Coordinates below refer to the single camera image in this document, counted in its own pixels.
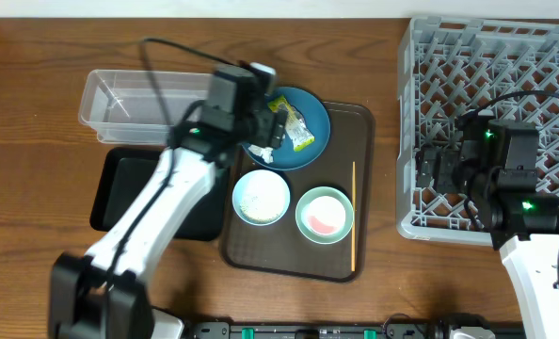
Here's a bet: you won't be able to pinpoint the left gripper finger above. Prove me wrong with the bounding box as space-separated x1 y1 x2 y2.
250 112 273 146
269 108 288 149

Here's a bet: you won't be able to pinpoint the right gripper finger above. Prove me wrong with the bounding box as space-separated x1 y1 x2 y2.
416 148 439 188
434 151 459 194

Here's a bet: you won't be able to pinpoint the white tissue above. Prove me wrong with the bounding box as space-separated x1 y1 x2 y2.
248 145 274 164

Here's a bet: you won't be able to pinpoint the yellow green snack wrapper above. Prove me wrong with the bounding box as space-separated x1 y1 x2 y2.
268 95 315 152

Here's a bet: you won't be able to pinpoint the white cup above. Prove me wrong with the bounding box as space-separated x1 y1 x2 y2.
304 196 346 236

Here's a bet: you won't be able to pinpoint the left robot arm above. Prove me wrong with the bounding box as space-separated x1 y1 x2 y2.
48 62 287 338

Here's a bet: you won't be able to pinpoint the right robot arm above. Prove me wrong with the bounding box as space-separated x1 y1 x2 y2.
417 116 559 338

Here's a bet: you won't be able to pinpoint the grey dishwasher rack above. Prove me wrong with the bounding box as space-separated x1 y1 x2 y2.
396 16 559 246

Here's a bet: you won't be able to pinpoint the dark blue plate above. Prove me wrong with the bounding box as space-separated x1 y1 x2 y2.
238 86 331 171

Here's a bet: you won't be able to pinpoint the light blue bowl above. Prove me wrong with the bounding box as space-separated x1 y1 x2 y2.
232 169 291 226

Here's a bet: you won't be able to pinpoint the wooden chopstick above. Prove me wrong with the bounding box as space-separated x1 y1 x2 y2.
351 161 357 272

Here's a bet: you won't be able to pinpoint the mint green bowl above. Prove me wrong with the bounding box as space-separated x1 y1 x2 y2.
295 186 353 245

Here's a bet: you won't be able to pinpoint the brown serving tray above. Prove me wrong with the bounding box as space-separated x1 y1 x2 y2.
220 102 375 283

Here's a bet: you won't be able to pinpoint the clear plastic bin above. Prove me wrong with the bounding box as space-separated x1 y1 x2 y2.
78 70 211 145

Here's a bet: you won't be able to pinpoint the black plastic bin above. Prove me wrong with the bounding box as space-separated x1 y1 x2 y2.
89 147 230 241

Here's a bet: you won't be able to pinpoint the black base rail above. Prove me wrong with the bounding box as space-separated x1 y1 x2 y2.
152 308 528 339

